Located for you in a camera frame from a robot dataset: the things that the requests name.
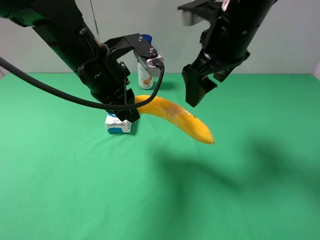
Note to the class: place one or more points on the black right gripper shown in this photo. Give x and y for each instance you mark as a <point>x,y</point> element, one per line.
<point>224,47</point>

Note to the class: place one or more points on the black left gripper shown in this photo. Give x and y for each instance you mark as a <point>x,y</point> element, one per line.
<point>107,77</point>

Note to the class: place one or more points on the yellow banana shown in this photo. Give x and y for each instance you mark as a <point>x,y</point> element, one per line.
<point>180,117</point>

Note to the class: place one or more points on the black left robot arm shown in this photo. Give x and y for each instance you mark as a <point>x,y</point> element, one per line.
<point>61,25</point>

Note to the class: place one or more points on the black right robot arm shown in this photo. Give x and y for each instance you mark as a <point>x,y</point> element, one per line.
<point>224,45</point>

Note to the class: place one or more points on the white blue milk carton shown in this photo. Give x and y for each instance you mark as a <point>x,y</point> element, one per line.
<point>115,126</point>

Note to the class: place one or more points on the blue white yogurt bottle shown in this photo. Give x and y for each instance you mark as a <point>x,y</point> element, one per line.
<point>145,81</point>

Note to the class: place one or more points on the green tablecloth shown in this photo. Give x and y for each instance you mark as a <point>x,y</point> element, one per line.
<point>64,177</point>

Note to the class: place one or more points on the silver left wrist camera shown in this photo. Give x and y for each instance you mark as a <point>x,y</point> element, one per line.
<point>143,51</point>

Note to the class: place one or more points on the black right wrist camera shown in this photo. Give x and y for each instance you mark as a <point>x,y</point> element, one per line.
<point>197,11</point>

